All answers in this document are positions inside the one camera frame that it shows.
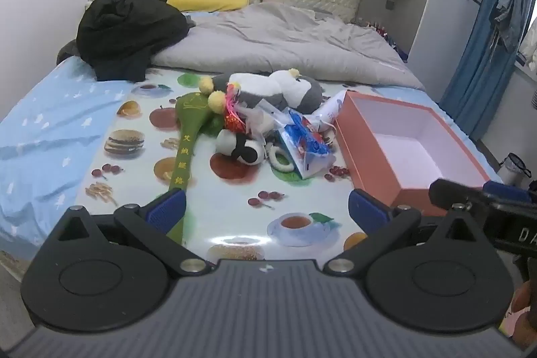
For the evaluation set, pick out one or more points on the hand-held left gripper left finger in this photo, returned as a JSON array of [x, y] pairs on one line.
[[165, 211]]

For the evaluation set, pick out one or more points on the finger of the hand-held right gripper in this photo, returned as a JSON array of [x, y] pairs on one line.
[[507, 190], [453, 194]]

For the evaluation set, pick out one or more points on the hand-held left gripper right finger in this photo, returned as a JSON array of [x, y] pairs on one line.
[[369, 211]]

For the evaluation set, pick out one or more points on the pink cardboard box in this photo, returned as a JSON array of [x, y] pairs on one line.
[[365, 156]]

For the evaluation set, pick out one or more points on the blue snack packet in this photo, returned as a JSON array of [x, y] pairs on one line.
[[306, 148]]

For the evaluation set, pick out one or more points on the small panda plush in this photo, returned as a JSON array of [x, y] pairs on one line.
[[235, 144]]

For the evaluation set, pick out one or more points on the red shiny packet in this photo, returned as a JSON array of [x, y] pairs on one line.
[[237, 122]]

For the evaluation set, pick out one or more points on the pink spiky toy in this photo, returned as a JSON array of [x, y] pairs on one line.
[[233, 100]]

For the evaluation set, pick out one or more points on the person's right hand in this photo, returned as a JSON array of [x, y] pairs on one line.
[[526, 316]]

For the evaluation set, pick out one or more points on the white trash bin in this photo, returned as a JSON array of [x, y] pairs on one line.
[[509, 169]]

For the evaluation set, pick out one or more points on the food print mat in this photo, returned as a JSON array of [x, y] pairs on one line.
[[201, 190]]

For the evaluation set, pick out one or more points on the green plush hammer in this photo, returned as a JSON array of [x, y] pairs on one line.
[[184, 148]]

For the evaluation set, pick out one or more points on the white spray bottle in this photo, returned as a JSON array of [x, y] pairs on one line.
[[331, 108]]

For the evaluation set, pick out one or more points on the blue curtain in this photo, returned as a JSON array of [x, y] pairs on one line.
[[478, 68]]

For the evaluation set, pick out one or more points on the clear plastic bag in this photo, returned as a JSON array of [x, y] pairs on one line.
[[262, 117]]

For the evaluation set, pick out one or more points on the grey penguin plush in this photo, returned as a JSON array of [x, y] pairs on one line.
[[302, 93]]

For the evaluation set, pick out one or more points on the hanging denim garment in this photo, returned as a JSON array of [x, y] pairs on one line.
[[509, 5]]

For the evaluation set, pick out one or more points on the row of small bottles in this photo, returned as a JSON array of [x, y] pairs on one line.
[[375, 26]]

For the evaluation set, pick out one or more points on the black jacket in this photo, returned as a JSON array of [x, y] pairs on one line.
[[126, 31]]

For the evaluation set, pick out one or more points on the grey duvet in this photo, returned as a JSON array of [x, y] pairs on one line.
[[285, 39]]

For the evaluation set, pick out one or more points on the white wardrobe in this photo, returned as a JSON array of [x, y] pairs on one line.
[[419, 5]]

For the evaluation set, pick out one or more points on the wardrobe wall switch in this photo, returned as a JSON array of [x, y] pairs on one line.
[[390, 4]]

